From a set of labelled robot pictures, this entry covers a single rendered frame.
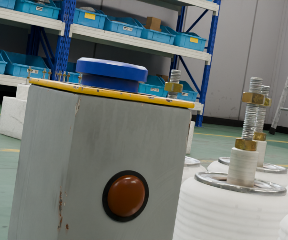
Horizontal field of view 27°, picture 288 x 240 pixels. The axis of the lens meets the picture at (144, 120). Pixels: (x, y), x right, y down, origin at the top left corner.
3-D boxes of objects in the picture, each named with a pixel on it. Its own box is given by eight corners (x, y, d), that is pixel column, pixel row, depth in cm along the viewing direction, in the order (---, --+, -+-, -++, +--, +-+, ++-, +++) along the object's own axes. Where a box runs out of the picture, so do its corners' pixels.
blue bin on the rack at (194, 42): (149, 45, 649) (152, 25, 648) (175, 50, 672) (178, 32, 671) (179, 46, 610) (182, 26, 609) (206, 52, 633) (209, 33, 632)
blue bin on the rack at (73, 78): (37, 78, 569) (40, 56, 568) (71, 83, 594) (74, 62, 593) (65, 83, 531) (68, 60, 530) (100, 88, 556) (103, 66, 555)
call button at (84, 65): (156, 105, 33) (162, 68, 33) (91, 96, 31) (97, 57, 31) (121, 99, 36) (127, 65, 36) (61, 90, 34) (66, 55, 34)
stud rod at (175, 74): (171, 146, 59) (183, 71, 59) (165, 146, 58) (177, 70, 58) (163, 145, 60) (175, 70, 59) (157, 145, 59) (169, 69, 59)
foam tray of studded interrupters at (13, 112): (111, 150, 288) (117, 113, 287) (46, 147, 260) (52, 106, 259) (62, 136, 315) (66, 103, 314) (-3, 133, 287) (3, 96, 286)
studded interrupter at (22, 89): (34, 124, 284) (42, 68, 283) (14, 122, 281) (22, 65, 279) (30, 122, 293) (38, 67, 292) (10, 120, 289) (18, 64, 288)
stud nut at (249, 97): (245, 102, 48) (247, 92, 48) (237, 101, 49) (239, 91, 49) (268, 105, 48) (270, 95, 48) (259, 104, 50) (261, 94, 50)
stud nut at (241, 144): (238, 149, 48) (240, 139, 48) (230, 146, 50) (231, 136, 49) (260, 152, 48) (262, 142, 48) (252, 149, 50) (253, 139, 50)
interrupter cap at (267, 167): (275, 169, 69) (276, 163, 69) (296, 179, 62) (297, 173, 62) (211, 160, 69) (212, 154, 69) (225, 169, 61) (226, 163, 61)
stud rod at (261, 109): (257, 154, 66) (268, 86, 65) (260, 155, 65) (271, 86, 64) (248, 153, 66) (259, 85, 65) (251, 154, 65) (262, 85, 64)
